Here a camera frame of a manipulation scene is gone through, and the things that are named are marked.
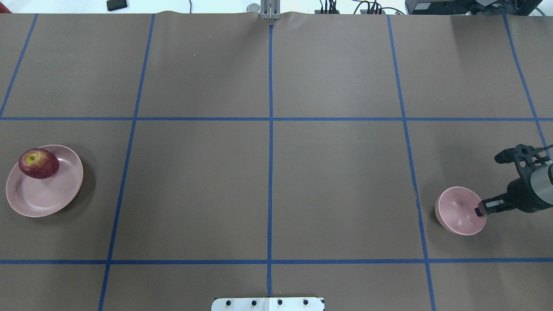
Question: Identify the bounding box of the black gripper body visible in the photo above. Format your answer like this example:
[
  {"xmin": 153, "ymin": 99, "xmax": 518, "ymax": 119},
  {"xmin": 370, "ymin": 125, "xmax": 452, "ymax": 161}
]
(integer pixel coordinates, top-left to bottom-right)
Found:
[{"xmin": 506, "ymin": 178, "xmax": 553, "ymax": 213}]

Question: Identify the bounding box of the pink bowl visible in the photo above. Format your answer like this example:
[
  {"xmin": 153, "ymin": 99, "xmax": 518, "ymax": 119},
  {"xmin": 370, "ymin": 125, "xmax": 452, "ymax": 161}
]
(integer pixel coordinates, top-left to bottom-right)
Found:
[{"xmin": 434, "ymin": 186, "xmax": 486, "ymax": 236}]

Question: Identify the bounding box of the red apple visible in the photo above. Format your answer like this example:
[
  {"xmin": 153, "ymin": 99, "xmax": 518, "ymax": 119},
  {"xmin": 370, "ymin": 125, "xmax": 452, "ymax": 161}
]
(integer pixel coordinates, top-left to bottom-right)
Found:
[{"xmin": 18, "ymin": 148, "xmax": 60, "ymax": 179}]

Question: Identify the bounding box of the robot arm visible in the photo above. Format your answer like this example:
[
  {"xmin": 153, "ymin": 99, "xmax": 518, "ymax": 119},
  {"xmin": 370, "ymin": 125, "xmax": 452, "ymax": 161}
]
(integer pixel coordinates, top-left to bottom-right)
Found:
[{"xmin": 474, "ymin": 165, "xmax": 553, "ymax": 217}]

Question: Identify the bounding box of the pink plate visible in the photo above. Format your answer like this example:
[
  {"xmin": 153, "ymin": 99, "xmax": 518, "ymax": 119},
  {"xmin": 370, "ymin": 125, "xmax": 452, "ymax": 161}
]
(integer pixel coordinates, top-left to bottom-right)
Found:
[{"xmin": 6, "ymin": 144, "xmax": 84, "ymax": 217}]

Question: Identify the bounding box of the small black square device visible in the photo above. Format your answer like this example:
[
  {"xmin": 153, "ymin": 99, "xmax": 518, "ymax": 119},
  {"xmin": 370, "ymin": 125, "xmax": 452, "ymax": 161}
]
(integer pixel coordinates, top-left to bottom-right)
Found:
[{"xmin": 105, "ymin": 0, "xmax": 128, "ymax": 12}]

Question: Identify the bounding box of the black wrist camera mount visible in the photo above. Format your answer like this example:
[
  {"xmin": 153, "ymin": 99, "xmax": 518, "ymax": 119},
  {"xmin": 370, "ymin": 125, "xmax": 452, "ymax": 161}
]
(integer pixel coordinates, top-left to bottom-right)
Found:
[{"xmin": 494, "ymin": 144, "xmax": 552, "ymax": 179}]

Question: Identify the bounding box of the white pedestal column with base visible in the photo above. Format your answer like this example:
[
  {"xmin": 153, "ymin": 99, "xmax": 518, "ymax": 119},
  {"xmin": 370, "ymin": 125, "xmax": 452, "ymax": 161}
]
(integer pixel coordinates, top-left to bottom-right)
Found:
[{"xmin": 211, "ymin": 297, "xmax": 326, "ymax": 311}]

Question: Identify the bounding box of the aluminium frame post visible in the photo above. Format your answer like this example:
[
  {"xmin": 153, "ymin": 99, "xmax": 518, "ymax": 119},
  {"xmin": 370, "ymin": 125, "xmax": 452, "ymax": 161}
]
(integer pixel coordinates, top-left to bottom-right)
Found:
[{"xmin": 259, "ymin": 0, "xmax": 282, "ymax": 20}]

